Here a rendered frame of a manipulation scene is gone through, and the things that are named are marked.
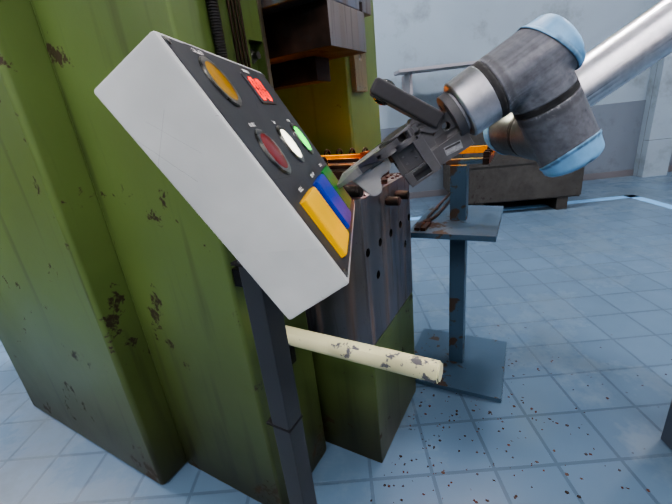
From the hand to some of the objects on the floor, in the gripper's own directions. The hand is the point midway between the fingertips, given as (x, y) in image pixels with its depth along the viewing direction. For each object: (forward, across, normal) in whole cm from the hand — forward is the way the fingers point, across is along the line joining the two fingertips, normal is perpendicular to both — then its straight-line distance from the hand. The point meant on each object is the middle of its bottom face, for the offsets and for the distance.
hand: (341, 178), depth 60 cm
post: (+63, -10, -82) cm, 104 cm away
